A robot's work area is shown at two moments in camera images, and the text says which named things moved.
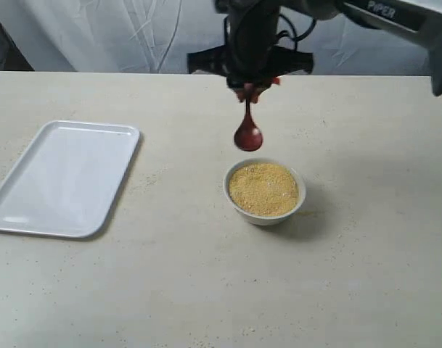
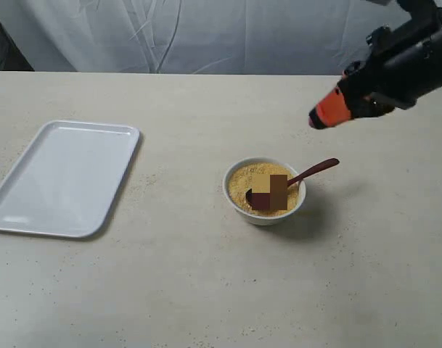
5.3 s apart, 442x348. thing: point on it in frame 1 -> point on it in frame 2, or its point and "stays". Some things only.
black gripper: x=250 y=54 -> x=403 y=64
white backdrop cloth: x=153 y=36 stays
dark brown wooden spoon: x=248 y=136 -> x=277 y=199
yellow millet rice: x=263 y=188 stays
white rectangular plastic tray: x=65 y=182 stays
